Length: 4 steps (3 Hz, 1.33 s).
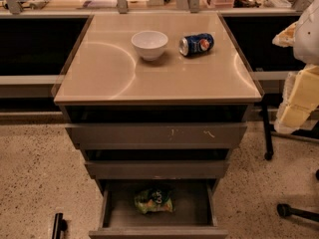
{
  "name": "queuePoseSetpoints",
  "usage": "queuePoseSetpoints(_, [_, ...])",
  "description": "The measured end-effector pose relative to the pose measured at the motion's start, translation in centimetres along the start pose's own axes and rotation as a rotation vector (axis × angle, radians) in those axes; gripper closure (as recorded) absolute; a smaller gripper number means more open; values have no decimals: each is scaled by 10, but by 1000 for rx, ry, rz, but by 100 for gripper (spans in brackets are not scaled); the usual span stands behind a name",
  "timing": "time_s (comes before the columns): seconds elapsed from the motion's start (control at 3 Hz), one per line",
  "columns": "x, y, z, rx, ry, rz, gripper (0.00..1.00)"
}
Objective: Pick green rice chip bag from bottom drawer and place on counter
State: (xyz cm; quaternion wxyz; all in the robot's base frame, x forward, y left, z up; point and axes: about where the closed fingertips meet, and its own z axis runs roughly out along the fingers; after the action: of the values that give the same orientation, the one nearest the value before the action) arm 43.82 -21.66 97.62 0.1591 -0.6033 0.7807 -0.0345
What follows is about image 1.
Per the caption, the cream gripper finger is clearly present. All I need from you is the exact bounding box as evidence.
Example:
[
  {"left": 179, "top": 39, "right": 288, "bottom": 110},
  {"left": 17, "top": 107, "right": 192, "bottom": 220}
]
[
  {"left": 272, "top": 22, "right": 296, "bottom": 48},
  {"left": 274, "top": 65, "right": 319, "bottom": 134}
]

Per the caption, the green rice chip bag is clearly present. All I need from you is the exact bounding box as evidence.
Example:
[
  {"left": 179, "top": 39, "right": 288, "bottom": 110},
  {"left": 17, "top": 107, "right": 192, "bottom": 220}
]
[{"left": 134, "top": 188, "right": 173, "bottom": 214}]

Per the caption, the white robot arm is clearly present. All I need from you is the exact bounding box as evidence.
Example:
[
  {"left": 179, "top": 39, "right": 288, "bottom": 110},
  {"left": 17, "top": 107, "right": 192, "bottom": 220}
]
[{"left": 272, "top": 0, "right": 319, "bottom": 134}]

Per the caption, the grey drawer cabinet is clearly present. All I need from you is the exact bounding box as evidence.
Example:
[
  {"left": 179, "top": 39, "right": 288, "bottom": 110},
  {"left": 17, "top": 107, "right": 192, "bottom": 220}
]
[{"left": 51, "top": 11, "right": 265, "bottom": 239}]

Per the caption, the top grey drawer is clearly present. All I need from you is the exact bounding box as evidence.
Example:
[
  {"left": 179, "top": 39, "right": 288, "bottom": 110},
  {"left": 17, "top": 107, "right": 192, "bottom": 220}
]
[{"left": 67, "top": 122, "right": 247, "bottom": 149}]

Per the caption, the grey drawer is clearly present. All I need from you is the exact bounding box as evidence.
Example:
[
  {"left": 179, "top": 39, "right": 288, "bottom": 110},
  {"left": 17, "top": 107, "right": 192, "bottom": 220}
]
[
  {"left": 89, "top": 180, "right": 227, "bottom": 239},
  {"left": 67, "top": 122, "right": 247, "bottom": 149},
  {"left": 85, "top": 160, "right": 228, "bottom": 179}
]

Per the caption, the bottom grey drawer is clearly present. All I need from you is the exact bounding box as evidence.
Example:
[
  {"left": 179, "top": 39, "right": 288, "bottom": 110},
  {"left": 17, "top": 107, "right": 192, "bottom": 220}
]
[{"left": 89, "top": 180, "right": 227, "bottom": 239}]

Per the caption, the middle grey drawer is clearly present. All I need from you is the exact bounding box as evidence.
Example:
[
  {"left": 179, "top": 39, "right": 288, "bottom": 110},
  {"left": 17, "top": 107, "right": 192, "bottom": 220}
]
[{"left": 85, "top": 160, "right": 228, "bottom": 179}]

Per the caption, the black table leg with caster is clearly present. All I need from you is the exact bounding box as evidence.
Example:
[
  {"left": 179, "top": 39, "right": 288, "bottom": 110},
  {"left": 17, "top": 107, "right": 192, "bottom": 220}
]
[{"left": 261, "top": 101, "right": 273, "bottom": 160}]

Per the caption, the blue pepsi can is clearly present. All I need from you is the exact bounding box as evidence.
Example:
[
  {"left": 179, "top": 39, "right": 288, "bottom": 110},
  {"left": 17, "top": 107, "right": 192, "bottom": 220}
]
[{"left": 178, "top": 33, "right": 214, "bottom": 57}]

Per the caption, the black chair base leg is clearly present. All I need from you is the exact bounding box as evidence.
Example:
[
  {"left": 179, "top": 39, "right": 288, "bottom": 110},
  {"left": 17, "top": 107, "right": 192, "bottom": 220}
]
[{"left": 276, "top": 203, "right": 319, "bottom": 222}]

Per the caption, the white bowl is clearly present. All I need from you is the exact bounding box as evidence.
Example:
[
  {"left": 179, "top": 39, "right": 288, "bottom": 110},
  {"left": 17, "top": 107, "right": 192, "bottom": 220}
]
[{"left": 131, "top": 31, "right": 168, "bottom": 61}]

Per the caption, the black object on floor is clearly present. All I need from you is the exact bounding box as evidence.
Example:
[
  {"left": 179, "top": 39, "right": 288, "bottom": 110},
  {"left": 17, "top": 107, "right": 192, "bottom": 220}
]
[{"left": 52, "top": 213, "right": 68, "bottom": 239}]

